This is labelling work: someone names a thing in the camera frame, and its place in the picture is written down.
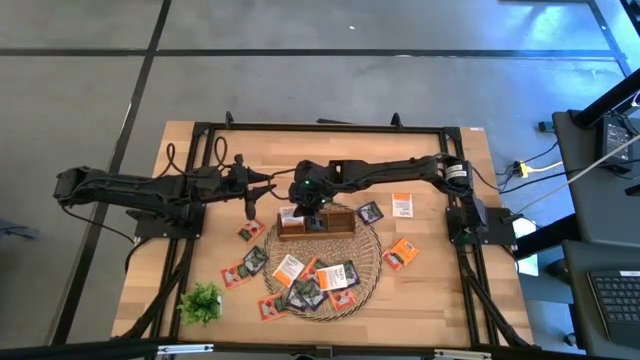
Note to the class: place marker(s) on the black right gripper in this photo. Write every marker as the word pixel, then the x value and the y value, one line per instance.
pixel 307 205

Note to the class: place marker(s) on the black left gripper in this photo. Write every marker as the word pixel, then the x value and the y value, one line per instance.
pixel 235 185

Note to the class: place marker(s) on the white orange Tazo tea packet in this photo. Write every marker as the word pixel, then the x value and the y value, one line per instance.
pixel 289 217
pixel 331 277
pixel 288 270
pixel 402 205

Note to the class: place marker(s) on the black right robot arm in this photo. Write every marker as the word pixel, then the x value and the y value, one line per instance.
pixel 390 170

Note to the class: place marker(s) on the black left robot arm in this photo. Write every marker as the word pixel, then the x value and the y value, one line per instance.
pixel 125 187

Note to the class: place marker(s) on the wooden tea organiser box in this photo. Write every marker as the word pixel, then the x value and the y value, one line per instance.
pixel 340 225

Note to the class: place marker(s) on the round woven straw placemat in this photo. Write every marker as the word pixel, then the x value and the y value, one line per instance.
pixel 325 248

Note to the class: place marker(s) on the small green potted plant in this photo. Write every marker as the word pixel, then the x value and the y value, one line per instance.
pixel 200 304

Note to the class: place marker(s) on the white floor object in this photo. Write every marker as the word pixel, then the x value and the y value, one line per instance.
pixel 527 262

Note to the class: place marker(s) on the black diagonal beam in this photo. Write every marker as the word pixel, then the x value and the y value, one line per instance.
pixel 545 235
pixel 607 98

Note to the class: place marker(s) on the black horizontal beam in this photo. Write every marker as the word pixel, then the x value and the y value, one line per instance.
pixel 75 350

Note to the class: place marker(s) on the small black floor box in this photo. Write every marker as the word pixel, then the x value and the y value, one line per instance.
pixel 545 126

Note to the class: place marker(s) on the grey floor object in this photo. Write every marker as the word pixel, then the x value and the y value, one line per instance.
pixel 15 231

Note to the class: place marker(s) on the dark grey desk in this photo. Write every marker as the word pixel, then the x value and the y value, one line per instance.
pixel 590 200
pixel 580 310

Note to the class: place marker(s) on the black power brick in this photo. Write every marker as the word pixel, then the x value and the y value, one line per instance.
pixel 616 141

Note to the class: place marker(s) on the black computer keyboard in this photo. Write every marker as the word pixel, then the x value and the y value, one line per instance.
pixel 620 305

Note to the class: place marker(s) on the black aluminium table frame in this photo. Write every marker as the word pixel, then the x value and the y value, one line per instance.
pixel 325 128

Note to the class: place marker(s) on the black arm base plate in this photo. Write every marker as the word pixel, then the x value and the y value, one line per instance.
pixel 500 225
pixel 165 229

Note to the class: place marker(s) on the silver metal bracket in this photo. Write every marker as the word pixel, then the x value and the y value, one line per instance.
pixel 185 349
pixel 462 354

